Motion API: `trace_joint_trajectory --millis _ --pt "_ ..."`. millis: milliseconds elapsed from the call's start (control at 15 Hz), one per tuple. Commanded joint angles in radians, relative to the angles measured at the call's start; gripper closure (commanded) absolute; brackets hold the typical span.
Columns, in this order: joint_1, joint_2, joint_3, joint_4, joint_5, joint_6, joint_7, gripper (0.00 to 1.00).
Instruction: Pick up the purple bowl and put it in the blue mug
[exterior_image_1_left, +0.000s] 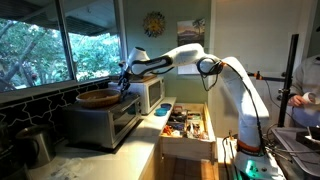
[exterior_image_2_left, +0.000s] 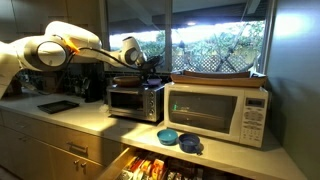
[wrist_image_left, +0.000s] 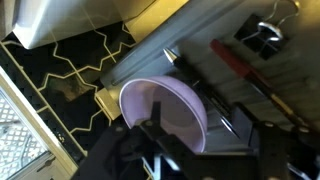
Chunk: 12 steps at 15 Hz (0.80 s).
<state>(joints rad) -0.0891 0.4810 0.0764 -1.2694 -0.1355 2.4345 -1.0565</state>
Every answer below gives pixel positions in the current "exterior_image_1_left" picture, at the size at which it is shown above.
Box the silver toaster oven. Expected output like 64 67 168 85
61 92 144 150

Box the stainless steel pot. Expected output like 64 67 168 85
14 124 57 168

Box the teal plastic bowl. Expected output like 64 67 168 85
154 107 170 118

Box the white microwave oven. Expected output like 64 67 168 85
107 75 167 117

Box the black box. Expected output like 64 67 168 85
295 126 320 151

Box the black crossbar with orange clamp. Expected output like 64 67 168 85
246 70 288 83

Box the black vertical stand pole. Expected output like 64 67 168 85
277 33 300 129

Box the grey table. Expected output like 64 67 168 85
271 126 320 178

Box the white paper sheet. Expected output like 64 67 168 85
177 62 202 76

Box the open wooden drawer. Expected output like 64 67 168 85
159 102 217 163

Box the black robot cable hose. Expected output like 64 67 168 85
196 56 268 158

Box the white paper roll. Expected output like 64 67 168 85
302 91 320 110

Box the brown wooden bowl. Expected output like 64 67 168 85
75 88 123 110

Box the person's hand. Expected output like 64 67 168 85
287 94 307 109

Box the sun wall ornament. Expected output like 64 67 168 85
142 10 167 39

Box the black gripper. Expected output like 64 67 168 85
117 61 132 93

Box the person in grey sweater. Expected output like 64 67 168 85
287 54 320 130

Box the landscape painting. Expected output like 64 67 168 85
176 17 207 48

